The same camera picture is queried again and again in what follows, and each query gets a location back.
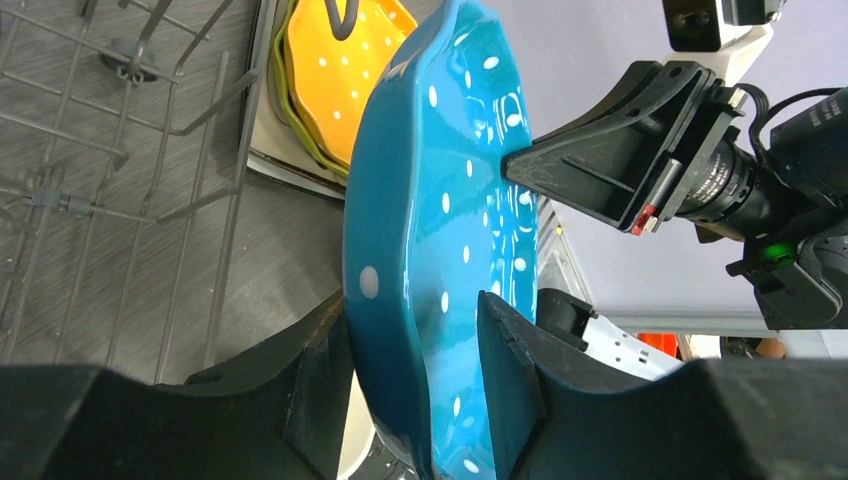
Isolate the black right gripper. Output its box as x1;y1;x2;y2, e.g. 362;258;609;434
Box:
676;86;847;331

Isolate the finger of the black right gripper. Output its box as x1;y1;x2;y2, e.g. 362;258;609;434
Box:
502;60;746;234

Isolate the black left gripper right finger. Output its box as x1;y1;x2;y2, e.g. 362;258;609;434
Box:
478;292;847;479

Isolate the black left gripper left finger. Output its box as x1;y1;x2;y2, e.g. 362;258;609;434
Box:
1;293;353;479

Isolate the blue polka dot plate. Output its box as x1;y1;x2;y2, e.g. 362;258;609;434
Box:
343;1;538;479

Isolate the orange polka dot plate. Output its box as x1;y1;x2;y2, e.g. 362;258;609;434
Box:
282;1;417;170

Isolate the white bowl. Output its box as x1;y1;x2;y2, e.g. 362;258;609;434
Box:
337;374;376;479

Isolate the square floral plate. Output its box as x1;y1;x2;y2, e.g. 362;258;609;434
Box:
247;1;347;201

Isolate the green polka dot plate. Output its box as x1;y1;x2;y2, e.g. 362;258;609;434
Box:
268;1;348;188

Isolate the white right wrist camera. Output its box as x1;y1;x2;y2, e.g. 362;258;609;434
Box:
662;0;787;52

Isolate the grey wire dish rack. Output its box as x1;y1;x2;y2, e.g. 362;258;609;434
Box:
1;1;342;383

